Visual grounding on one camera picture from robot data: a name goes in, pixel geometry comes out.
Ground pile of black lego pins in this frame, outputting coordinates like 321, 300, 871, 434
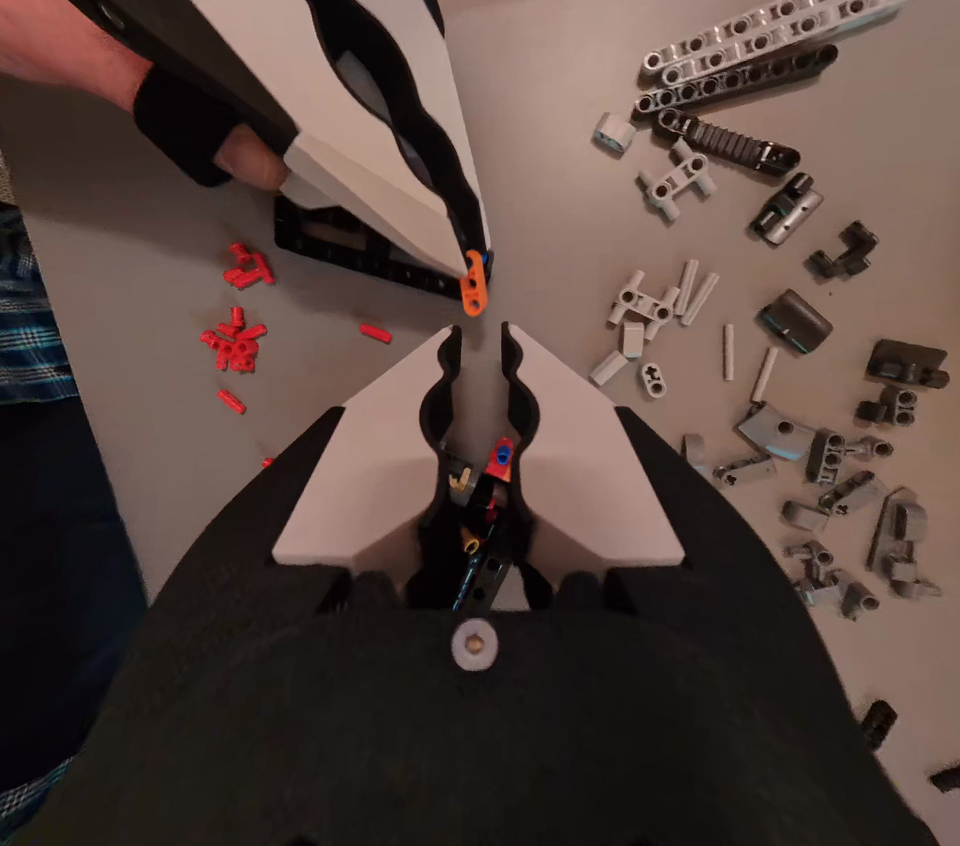
861, 698, 960, 793

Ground pile of grey lego pieces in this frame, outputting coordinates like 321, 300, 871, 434
588, 109, 954, 624

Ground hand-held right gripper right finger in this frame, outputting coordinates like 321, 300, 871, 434
500, 322, 686, 570

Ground dark grey long lego beam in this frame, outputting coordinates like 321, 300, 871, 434
632, 42, 841, 116

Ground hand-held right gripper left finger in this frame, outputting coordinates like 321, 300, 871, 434
271, 325, 463, 570

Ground pile of red lego pins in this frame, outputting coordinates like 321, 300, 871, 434
198, 241, 395, 472

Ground light grey long lego beam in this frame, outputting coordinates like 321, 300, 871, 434
641, 0, 901, 75
660, 0, 925, 88

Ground person's dark trousers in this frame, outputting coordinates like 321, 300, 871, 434
0, 396, 147, 791

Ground orange lego connector piece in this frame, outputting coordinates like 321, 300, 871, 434
459, 250, 490, 317

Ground lego car chassis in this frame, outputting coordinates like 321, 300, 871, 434
442, 437, 526, 613

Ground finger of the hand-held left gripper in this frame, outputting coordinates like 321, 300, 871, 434
138, 0, 482, 279
292, 0, 493, 259

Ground person's left hand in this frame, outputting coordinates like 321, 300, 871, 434
0, 0, 291, 192

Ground black lego gear rack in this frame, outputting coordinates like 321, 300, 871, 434
652, 109, 801, 176

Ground black lego beam frame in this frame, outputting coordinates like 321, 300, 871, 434
272, 196, 495, 301

